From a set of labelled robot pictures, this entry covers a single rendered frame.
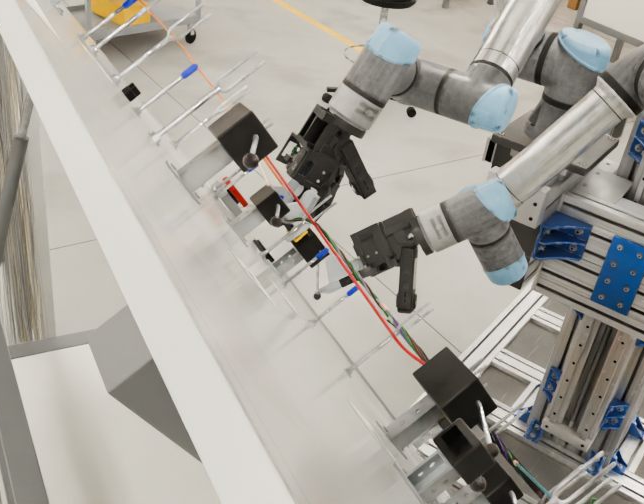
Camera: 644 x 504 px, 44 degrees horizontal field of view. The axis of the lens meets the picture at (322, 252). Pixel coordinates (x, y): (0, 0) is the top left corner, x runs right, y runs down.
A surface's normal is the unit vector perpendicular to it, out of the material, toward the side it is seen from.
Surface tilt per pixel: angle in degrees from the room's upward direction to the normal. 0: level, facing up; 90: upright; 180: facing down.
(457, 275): 0
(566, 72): 90
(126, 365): 36
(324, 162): 88
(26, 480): 0
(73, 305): 0
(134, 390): 90
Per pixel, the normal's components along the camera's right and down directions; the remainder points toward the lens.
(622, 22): -0.84, 0.21
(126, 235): -0.43, -0.58
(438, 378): -0.52, -0.68
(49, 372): 0.11, -0.83
